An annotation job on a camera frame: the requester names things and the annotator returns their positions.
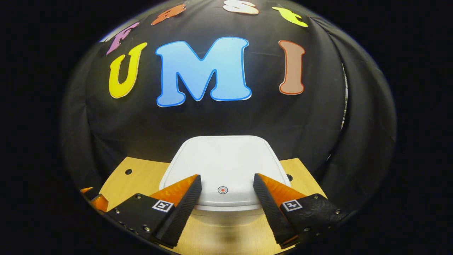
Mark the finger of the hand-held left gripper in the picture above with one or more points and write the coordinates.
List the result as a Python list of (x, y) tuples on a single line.
[(86, 190), (99, 202)]

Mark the wooden desktop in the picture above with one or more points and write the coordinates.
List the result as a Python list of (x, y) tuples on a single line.
[(134, 180)]

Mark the white desktop garbage bin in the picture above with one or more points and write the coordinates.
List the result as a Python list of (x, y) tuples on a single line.
[(223, 163)]

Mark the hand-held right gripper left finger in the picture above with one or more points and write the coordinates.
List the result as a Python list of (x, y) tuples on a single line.
[(178, 216)]

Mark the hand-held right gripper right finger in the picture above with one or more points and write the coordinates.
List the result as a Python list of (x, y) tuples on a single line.
[(274, 216)]

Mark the black backdrop cloth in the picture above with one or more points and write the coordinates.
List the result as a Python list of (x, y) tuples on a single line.
[(226, 120)]

